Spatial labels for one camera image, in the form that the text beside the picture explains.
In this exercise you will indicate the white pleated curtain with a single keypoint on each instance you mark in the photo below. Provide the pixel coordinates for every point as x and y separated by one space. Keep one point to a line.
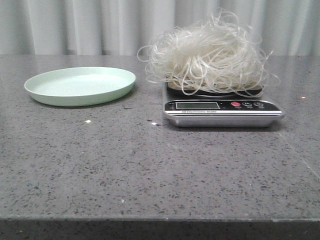
121 27

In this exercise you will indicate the silver black kitchen scale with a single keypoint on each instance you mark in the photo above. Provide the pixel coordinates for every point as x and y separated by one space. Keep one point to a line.
214 110

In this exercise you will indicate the white vermicelli noodle bundle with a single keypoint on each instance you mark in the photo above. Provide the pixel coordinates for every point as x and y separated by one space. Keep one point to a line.
217 55

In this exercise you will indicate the light green plastic plate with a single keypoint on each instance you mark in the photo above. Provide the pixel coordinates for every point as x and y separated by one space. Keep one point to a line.
80 86

